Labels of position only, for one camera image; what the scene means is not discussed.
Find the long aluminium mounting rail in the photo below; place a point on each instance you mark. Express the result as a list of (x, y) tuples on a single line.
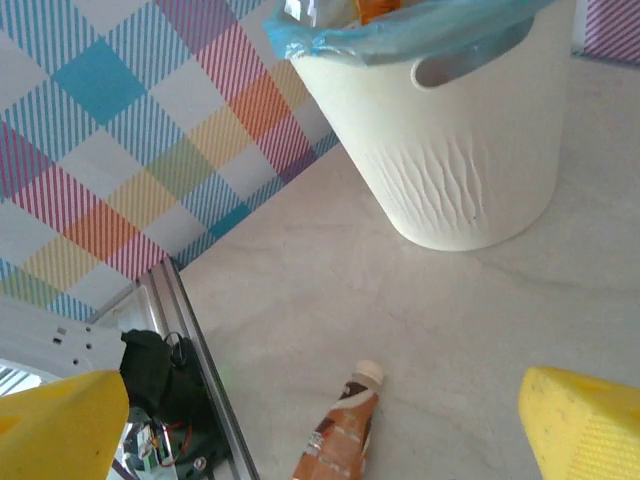
[(200, 325)]

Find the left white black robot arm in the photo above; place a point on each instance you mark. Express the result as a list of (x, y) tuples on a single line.
[(50, 345)]

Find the brown coffee drink bottle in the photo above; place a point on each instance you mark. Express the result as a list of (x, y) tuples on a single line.
[(340, 435)]

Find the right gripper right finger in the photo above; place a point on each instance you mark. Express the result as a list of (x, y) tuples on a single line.
[(585, 430)]

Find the electronics board green terminals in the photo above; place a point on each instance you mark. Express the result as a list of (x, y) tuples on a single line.
[(155, 445)]

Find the blue plastic bin liner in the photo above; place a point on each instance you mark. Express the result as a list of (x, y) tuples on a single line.
[(400, 35)]

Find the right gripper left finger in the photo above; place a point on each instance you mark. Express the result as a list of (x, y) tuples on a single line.
[(55, 430)]

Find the cream plastic waste bin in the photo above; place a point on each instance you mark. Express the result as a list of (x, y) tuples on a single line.
[(450, 150)]

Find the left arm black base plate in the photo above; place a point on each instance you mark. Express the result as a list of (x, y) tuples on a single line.
[(200, 400)]

